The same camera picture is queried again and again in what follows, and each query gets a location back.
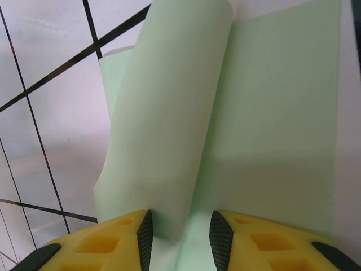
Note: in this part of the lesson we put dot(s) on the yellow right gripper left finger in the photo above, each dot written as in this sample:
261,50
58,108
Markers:
93,248

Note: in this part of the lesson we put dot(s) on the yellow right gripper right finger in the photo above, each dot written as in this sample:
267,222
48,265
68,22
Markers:
276,251

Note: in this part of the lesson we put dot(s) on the light green paper sheet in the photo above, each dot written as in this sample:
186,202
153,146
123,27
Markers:
253,98

